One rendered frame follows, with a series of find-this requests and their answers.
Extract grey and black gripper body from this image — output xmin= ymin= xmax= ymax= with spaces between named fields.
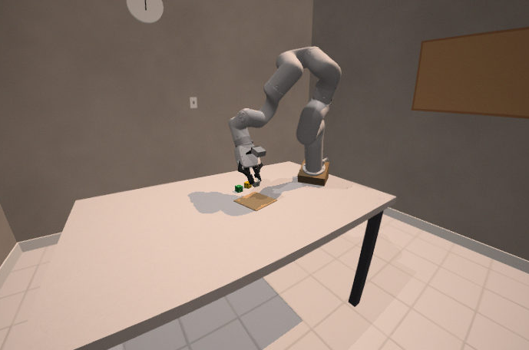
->
xmin=235 ymin=143 xmax=261 ymax=170

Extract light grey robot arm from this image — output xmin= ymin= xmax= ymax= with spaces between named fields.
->
xmin=229 ymin=47 xmax=341 ymax=176

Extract brown flat mat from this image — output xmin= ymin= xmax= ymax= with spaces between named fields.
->
xmin=234 ymin=192 xmax=277 ymax=211

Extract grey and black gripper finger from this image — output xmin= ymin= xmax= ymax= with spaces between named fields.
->
xmin=252 ymin=163 xmax=263 ymax=182
xmin=238 ymin=162 xmax=254 ymax=185

